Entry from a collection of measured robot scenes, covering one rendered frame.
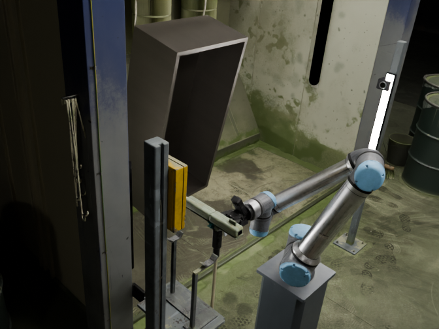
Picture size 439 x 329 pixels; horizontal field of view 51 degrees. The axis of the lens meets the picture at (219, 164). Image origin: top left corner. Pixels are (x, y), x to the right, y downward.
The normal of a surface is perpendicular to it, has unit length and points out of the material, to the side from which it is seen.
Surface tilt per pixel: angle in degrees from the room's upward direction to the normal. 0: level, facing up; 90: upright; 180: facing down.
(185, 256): 0
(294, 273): 95
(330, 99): 90
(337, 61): 90
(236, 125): 57
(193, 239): 0
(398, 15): 90
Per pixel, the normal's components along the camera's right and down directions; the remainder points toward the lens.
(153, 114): -0.65, 0.32
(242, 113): 0.65, -0.16
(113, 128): 0.72, 0.38
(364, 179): -0.23, 0.34
